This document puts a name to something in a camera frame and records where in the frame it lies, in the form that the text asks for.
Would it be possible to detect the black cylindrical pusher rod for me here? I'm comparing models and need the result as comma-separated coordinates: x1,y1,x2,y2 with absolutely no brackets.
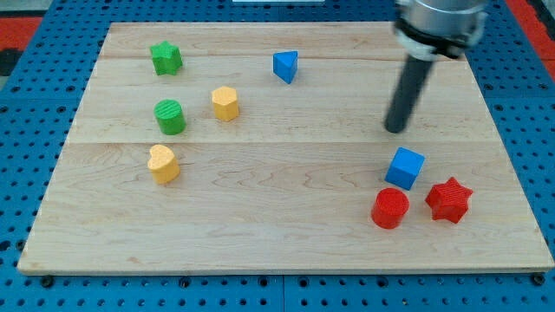
383,55,434,133

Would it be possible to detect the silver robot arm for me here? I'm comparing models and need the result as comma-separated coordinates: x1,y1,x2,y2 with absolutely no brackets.
383,0,488,133

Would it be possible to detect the blue triangle block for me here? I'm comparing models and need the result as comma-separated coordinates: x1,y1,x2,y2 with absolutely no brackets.
272,50,298,84

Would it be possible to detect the yellow hexagon block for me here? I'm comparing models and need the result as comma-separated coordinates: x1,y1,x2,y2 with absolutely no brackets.
212,86,239,121

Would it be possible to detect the blue cube block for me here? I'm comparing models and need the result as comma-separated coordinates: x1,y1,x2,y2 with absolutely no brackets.
384,146,426,191

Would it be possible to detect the red star block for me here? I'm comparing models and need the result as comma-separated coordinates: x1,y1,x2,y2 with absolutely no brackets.
425,177,473,224

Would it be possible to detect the red cylinder block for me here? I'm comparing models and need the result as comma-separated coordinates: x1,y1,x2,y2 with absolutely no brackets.
369,188,409,230

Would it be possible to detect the light wooden board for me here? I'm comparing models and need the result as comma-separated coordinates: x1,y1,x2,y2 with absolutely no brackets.
18,23,554,276

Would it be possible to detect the green cylinder block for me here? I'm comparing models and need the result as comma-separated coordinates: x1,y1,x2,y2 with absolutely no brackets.
153,99,186,135

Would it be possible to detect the green star block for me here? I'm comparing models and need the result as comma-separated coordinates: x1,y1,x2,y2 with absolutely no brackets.
150,41,183,75

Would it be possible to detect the yellow heart block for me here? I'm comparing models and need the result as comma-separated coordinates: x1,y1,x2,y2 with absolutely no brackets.
147,144,180,185

